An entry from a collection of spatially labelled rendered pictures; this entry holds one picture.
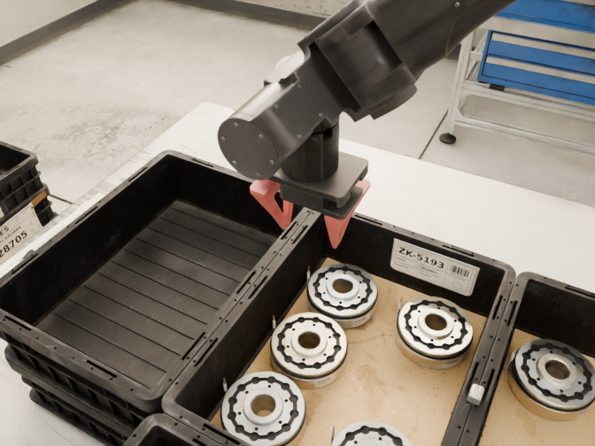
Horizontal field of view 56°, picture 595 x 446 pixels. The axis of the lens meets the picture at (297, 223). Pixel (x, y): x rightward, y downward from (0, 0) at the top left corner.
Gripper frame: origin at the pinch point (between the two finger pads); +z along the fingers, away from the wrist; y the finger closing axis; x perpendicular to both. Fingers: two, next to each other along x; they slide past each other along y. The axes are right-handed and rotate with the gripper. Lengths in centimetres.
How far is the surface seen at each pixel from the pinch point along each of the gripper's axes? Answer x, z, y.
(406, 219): 46, 39, -3
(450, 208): 54, 39, 4
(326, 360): -2.3, 20.4, 3.2
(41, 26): 171, 102, -278
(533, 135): 186, 102, 9
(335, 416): -7.5, 23.0, 7.0
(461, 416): -5.8, 13.2, 20.9
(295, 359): -4.4, 19.9, -0.3
